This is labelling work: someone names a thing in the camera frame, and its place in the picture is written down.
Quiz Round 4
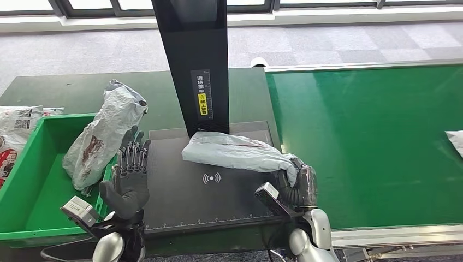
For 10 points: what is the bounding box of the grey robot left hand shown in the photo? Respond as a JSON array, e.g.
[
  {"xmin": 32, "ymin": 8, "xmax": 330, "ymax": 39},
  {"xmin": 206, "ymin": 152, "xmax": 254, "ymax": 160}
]
[{"xmin": 99, "ymin": 125, "xmax": 152, "ymax": 222}]

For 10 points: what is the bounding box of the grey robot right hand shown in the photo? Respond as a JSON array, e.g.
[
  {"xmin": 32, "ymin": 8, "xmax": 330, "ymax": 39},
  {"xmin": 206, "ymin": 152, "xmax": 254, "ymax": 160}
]
[{"xmin": 276, "ymin": 158, "xmax": 319, "ymax": 213}]

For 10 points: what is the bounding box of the white parcel with red print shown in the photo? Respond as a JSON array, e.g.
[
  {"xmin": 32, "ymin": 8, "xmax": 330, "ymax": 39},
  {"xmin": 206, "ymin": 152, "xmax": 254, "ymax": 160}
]
[
  {"xmin": 62, "ymin": 79, "xmax": 150, "ymax": 197},
  {"xmin": 444, "ymin": 130, "xmax": 463, "ymax": 159}
]

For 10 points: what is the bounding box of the grey plastic parcel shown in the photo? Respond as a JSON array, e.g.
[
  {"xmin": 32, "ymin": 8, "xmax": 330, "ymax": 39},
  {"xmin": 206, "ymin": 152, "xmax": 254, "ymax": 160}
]
[{"xmin": 181, "ymin": 131, "xmax": 300, "ymax": 188}]

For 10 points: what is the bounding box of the black inbound scanner machine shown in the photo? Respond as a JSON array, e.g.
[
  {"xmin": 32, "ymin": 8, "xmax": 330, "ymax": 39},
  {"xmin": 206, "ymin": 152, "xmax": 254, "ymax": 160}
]
[{"xmin": 142, "ymin": 0, "xmax": 292, "ymax": 236}]

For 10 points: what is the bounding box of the green conveyor belt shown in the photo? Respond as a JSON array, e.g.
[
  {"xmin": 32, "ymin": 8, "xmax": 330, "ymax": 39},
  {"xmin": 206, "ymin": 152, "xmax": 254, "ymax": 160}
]
[{"xmin": 265, "ymin": 64, "xmax": 463, "ymax": 231}]

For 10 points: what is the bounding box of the small white plastic parcel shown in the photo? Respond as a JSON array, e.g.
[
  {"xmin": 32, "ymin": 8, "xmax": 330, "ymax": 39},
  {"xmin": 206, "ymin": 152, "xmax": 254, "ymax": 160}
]
[{"xmin": 42, "ymin": 106, "xmax": 66, "ymax": 117}]

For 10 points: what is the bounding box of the white parcel with QR code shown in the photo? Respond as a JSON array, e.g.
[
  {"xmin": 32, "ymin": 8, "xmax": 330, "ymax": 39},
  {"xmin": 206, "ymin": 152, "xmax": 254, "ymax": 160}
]
[{"xmin": 0, "ymin": 105, "xmax": 44, "ymax": 189}]

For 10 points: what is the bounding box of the clear plastic hand wrap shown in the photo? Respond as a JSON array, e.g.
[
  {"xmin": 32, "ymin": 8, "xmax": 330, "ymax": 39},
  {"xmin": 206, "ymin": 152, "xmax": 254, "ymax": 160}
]
[{"xmin": 298, "ymin": 164, "xmax": 319, "ymax": 209}]

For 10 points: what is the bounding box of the green plastic crate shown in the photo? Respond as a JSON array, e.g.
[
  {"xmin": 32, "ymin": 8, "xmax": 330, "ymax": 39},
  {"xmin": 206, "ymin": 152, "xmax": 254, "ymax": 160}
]
[{"xmin": 0, "ymin": 113, "xmax": 121, "ymax": 242}]

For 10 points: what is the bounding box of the black and yellow label sticker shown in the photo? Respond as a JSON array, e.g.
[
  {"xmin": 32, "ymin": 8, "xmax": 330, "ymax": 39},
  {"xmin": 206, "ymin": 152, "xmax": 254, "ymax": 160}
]
[{"xmin": 191, "ymin": 69, "xmax": 215, "ymax": 121}]

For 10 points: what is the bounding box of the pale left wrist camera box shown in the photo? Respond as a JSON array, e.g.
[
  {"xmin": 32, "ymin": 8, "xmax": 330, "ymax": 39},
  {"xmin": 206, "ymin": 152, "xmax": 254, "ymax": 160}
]
[{"xmin": 60, "ymin": 195, "xmax": 100, "ymax": 233}]

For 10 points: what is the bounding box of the aluminium conveyor frame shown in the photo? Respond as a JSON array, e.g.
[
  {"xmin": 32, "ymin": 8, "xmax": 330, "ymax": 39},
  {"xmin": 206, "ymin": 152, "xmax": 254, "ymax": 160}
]
[{"xmin": 263, "ymin": 57, "xmax": 463, "ymax": 262}]

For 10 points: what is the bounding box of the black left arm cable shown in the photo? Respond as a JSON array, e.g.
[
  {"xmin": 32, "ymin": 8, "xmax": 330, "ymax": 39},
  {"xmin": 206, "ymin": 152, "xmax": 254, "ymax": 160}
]
[{"xmin": 40, "ymin": 236, "xmax": 97, "ymax": 262}]

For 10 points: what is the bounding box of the dark window frame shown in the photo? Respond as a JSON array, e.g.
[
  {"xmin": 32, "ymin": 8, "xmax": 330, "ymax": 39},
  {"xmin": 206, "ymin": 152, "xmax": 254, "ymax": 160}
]
[{"xmin": 0, "ymin": 0, "xmax": 463, "ymax": 19}]

